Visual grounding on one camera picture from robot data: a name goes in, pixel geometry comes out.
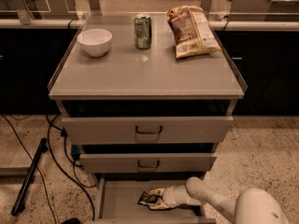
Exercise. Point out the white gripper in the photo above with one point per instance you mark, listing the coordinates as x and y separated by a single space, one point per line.
170 196

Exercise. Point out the dark rxbar chocolate bar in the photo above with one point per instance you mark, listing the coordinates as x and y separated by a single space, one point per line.
147 199

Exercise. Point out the brown chip bag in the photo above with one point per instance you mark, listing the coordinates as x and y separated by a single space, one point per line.
191 31

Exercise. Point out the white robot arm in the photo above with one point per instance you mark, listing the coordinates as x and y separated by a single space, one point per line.
252 206

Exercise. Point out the bottom drawer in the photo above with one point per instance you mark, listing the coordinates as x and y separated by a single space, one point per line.
118 196

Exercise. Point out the drawer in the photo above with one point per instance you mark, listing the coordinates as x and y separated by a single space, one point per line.
95 131
118 196
151 162

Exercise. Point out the top drawer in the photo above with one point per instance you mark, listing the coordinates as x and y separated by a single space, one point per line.
95 131

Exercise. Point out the middle drawer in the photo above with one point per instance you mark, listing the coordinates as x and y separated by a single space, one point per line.
151 162

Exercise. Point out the grey drawer cabinet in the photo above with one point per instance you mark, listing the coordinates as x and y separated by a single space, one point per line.
139 83

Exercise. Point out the black bar on floor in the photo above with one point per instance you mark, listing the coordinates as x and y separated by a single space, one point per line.
19 203

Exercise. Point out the white bowl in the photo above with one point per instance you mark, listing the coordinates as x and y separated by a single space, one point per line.
95 42

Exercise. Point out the green soda can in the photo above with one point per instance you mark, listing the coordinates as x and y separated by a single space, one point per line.
142 31

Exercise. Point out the white counter rail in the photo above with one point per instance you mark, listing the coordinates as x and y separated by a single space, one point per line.
42 24

